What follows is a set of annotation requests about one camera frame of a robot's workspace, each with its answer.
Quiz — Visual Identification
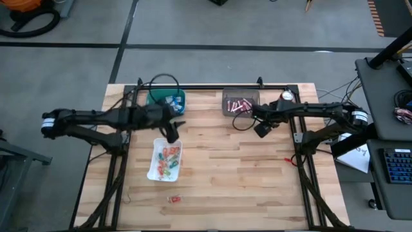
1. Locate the black vacuum hose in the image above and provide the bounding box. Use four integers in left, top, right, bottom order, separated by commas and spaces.
0, 6, 62, 39

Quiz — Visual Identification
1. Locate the black slanted desk pole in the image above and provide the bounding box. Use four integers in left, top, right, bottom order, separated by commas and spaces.
368, 27, 412, 70

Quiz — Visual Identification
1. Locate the orange shop vacuum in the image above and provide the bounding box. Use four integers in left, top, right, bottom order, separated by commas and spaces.
0, 0, 43, 14

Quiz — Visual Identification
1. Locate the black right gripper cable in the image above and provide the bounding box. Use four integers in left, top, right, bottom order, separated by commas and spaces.
232, 111, 258, 132

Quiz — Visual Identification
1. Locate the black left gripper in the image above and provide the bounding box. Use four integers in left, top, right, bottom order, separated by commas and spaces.
141, 103, 187, 144

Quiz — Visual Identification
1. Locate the grey metal cart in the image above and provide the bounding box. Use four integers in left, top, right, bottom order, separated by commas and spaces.
0, 128, 53, 232

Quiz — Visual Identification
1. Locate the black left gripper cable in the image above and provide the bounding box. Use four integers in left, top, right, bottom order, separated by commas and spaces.
148, 73, 180, 104

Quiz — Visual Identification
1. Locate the white plastic bin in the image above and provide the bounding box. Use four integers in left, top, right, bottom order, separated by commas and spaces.
146, 137, 183, 182

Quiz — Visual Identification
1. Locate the dark grey desk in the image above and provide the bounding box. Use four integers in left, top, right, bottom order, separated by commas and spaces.
355, 57, 412, 142
366, 139, 412, 222

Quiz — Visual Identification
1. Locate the grey translucent plastic bin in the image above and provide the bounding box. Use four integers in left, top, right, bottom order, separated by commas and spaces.
221, 88, 261, 118

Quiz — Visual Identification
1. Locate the black backlit keyboard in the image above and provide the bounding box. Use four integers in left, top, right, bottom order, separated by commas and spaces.
382, 148, 412, 185

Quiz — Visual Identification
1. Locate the black coiled cable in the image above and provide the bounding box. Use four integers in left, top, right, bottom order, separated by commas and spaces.
393, 89, 412, 109

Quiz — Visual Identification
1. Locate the white paper sheet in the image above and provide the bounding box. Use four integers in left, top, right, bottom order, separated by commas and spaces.
336, 131, 371, 174

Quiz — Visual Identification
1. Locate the dark mat striped edge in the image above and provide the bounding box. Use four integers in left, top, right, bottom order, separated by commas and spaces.
366, 0, 412, 38

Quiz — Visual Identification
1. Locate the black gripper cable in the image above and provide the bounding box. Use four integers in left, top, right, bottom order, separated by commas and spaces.
232, 111, 258, 132
148, 73, 180, 104

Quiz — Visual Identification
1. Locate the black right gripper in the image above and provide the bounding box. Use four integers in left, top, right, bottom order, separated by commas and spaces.
249, 99, 288, 139

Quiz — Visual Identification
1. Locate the pink patterned object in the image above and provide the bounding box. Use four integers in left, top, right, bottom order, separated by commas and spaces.
393, 108, 412, 125

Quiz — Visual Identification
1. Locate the teal plastic bin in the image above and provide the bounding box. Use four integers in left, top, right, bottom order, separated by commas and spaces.
146, 88, 187, 115

